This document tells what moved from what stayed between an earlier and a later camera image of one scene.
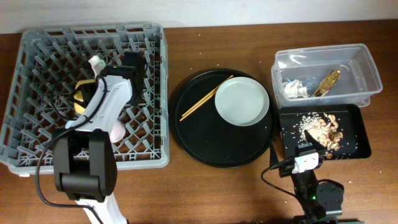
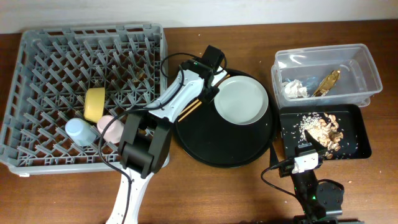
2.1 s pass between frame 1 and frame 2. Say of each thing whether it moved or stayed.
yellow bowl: moved
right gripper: stayed
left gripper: moved
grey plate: stayed
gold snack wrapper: stayed
